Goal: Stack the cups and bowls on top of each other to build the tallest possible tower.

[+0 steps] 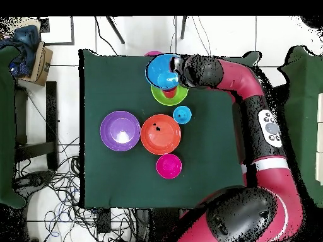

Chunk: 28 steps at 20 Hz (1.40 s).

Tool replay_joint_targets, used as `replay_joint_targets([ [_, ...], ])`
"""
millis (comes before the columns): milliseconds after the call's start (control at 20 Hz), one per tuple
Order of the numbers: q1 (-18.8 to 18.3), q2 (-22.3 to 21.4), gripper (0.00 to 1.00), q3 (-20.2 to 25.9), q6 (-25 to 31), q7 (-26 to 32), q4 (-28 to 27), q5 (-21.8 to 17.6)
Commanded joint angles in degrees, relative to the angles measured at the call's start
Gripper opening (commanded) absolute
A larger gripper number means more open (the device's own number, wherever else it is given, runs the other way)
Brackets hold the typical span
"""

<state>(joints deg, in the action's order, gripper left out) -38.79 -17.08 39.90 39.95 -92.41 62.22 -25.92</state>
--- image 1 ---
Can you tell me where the orange bowl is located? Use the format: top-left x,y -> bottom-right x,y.
140,113 -> 182,156

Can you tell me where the blue cup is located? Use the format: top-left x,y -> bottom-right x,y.
172,105 -> 193,125

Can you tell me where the red cup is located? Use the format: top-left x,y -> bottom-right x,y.
162,86 -> 178,100

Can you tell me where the green bowl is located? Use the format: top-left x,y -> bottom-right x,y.
151,84 -> 189,107

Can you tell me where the purple bowl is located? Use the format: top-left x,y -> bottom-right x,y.
100,110 -> 141,153

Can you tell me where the blue bowl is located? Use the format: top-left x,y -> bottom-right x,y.
144,53 -> 183,91

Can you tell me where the small pink bowl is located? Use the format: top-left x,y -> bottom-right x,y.
156,153 -> 182,180

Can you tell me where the dark green table cloth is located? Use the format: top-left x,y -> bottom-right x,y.
78,48 -> 262,210

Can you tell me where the black power adapter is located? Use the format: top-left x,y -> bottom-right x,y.
96,208 -> 112,234

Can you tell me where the black tripod leg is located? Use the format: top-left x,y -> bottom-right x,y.
105,16 -> 126,45
180,16 -> 188,40

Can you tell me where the black chair base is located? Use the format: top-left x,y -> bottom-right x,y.
13,170 -> 55,193

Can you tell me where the black framed board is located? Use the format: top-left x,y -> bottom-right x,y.
40,16 -> 76,47

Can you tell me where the cardboard box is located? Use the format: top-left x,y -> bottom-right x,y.
18,41 -> 54,87

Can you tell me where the green cloth side table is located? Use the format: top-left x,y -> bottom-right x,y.
277,45 -> 323,209
0,45 -> 27,209

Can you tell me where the blue fabric bag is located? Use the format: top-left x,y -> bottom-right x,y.
0,24 -> 42,78

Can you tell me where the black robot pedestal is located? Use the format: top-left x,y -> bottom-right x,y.
134,207 -> 187,242

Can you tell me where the floor cable tangle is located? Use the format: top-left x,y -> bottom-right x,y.
15,137 -> 136,242

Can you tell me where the black stool frame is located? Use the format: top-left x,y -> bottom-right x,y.
14,81 -> 59,171

